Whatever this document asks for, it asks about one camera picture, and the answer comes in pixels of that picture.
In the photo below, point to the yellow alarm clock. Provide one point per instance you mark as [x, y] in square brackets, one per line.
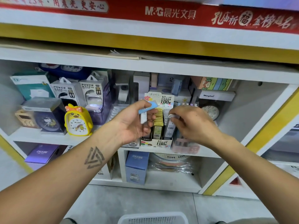
[78, 122]

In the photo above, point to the white plastic basket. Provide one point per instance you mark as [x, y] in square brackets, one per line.
[152, 217]

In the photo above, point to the white refill display box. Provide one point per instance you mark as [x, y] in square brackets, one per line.
[159, 98]

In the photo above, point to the flat cardboard sheets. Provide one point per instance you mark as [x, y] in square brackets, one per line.
[210, 57]

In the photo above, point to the blue printed box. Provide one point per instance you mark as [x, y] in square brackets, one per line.
[257, 3]

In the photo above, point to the small tan alarm clock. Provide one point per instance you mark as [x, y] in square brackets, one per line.
[25, 119]

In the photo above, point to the clear plastic tray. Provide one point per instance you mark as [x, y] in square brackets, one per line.
[117, 109]

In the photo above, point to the purple box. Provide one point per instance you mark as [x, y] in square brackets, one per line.
[41, 154]

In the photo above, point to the person's left hand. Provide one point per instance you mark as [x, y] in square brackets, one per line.
[128, 126]

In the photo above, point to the white long box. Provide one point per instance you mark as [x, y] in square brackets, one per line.
[215, 95]

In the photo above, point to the teal white box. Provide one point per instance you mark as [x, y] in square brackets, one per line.
[30, 84]

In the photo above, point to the white hanging accessory box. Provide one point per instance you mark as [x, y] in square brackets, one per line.
[93, 89]
[66, 91]

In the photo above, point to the purple translucent container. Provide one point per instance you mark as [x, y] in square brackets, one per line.
[106, 114]

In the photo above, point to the pastel sticky notes pack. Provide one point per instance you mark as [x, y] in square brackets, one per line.
[215, 83]

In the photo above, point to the tape dispenser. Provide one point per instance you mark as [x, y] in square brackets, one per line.
[123, 91]

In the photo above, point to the white tall box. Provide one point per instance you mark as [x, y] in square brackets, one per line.
[141, 84]

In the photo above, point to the stack of wrapped discs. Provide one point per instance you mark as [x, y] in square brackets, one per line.
[173, 164]

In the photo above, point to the blue small carton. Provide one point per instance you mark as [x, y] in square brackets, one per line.
[137, 168]

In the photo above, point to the person's right forearm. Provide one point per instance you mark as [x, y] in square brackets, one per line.
[261, 182]

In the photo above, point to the large white cardboard box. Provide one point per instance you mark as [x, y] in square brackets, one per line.
[105, 170]

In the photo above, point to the white shelf with yellow trim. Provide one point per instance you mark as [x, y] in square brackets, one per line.
[154, 71]

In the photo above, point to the clear boxed dark clock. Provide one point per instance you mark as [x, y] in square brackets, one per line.
[43, 116]

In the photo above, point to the white round clock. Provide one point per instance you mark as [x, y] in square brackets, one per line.
[211, 110]

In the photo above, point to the person's left forearm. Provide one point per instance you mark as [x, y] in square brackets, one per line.
[53, 186]

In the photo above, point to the grey sneaker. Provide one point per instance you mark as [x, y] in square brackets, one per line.
[69, 221]

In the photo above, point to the person's right hand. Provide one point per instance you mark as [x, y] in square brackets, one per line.
[196, 126]

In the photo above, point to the red white flat box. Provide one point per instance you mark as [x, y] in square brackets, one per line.
[236, 181]

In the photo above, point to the red banner strip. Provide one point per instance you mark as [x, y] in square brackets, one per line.
[140, 11]

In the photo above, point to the grey digital clock box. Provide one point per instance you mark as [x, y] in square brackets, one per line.
[170, 84]

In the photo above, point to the bundle of blue dark packets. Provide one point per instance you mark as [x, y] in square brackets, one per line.
[147, 108]

